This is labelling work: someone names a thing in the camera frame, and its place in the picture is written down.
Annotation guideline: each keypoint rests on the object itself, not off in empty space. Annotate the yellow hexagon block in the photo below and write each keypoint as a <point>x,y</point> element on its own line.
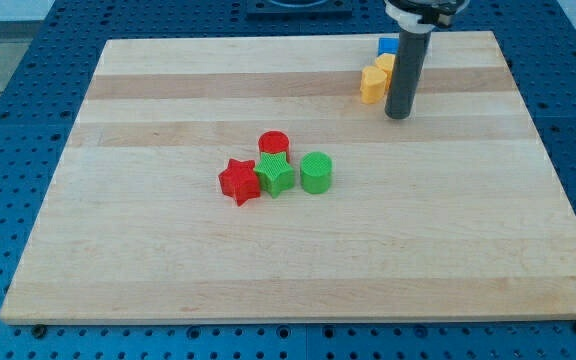
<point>386,63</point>

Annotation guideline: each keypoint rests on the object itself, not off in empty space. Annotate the green star block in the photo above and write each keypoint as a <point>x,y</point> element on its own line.
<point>274,172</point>

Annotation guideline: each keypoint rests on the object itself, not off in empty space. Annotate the green cylinder block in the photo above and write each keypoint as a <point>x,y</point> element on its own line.
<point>316,172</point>

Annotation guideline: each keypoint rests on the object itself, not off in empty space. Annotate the red cylinder block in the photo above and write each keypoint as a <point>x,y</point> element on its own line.
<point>274,142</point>

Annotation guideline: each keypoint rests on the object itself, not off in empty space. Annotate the red star block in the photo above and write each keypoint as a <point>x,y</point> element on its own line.
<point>239,181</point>

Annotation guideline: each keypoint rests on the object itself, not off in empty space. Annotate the yellow heart block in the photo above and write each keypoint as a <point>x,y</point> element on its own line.
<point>373,84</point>

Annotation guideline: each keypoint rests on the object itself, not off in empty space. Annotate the blue cube block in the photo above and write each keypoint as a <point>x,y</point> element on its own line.
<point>387,45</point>

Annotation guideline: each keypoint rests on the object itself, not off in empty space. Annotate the wooden board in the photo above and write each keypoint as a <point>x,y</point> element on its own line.
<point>454,214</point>

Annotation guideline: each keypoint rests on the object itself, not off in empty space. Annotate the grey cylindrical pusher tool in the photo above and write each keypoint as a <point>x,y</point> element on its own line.
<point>406,73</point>

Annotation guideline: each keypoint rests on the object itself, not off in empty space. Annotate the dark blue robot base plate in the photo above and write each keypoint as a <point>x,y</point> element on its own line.
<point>257,9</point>

